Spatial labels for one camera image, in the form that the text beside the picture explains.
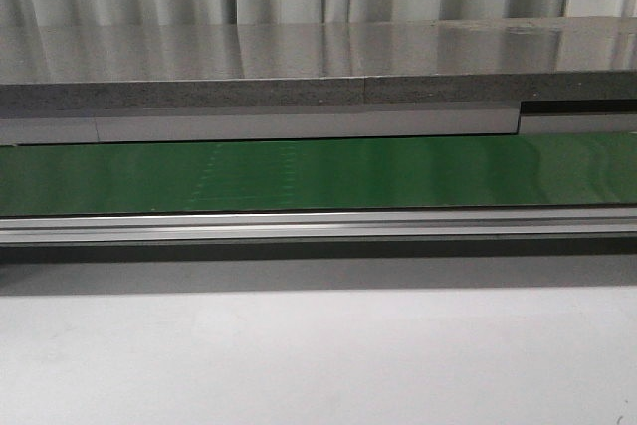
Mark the aluminium conveyor frame rail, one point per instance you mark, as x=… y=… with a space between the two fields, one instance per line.
x=447 y=232

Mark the grey stone counter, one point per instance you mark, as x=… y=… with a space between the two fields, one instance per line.
x=227 y=82

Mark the green conveyor belt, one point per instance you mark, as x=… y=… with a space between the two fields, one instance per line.
x=332 y=174

